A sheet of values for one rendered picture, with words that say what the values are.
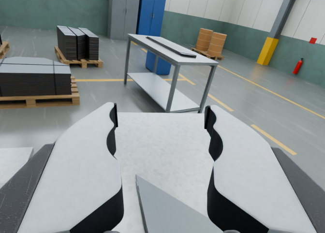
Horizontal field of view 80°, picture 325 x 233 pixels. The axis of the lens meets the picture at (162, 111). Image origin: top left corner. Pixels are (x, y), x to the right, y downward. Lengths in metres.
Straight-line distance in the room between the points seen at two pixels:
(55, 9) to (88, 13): 1.08
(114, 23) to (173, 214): 7.83
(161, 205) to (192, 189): 0.13
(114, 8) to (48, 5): 2.18
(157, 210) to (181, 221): 0.06
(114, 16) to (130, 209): 7.78
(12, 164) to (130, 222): 0.75
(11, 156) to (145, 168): 0.75
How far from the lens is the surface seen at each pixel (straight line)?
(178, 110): 2.84
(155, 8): 8.65
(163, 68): 4.85
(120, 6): 8.14
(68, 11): 8.48
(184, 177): 0.66
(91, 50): 4.74
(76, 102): 3.12
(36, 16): 8.48
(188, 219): 0.55
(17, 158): 1.19
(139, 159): 0.68
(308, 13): 9.59
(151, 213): 0.53
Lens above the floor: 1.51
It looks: 28 degrees down
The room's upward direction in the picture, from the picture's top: 12 degrees clockwise
